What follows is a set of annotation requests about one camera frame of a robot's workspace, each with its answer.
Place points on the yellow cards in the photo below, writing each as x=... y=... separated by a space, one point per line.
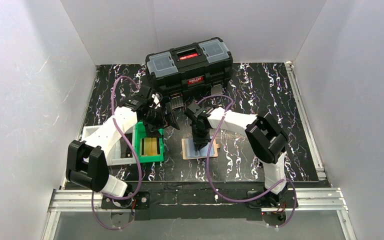
x=150 y=146

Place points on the white plastic bin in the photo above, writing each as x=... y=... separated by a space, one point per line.
x=119 y=154

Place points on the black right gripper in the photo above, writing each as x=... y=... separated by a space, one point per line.
x=199 y=135

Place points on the black plastic toolbox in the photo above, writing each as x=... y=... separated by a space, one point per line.
x=191 y=69

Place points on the green plastic bin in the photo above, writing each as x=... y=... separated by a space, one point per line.
x=138 y=133

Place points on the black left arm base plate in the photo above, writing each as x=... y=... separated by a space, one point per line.
x=135 y=200

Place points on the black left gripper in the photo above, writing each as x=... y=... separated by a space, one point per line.
x=163 y=117

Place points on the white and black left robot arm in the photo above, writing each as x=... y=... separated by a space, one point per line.
x=88 y=161

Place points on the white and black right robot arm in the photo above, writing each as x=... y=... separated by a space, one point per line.
x=266 y=137

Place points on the aluminium front rail frame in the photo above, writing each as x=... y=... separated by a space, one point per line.
x=321 y=214

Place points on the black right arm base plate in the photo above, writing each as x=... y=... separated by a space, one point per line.
x=276 y=203

